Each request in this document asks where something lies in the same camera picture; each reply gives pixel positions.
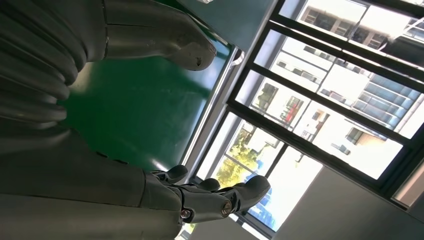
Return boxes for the green conveyor belt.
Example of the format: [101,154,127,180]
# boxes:
[58,31,233,172]

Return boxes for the green tree outside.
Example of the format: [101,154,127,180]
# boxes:
[214,125,266,190]

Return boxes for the black framed window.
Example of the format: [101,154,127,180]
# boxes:
[193,0,424,240]

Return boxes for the aluminium conveyor frame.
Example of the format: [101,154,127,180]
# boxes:
[180,46,247,168]

